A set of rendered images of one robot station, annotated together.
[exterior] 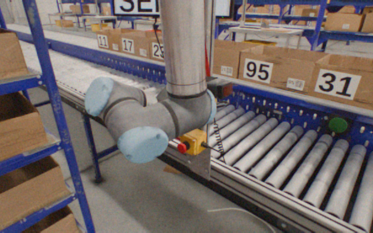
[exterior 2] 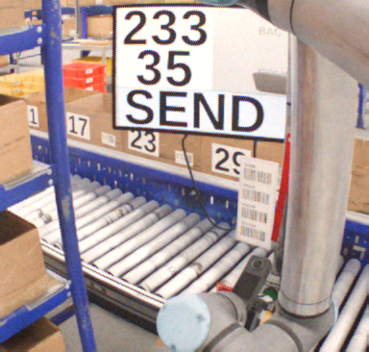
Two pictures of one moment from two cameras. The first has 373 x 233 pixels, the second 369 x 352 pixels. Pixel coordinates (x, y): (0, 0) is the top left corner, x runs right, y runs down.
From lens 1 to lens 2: 0.37 m
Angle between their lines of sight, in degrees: 8
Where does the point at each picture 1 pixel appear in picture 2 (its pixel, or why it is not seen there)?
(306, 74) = not seen: outside the picture
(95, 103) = (187, 339)
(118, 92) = (216, 318)
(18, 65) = (38, 271)
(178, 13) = (324, 229)
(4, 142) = not seen: outside the picture
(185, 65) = (320, 283)
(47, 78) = (78, 287)
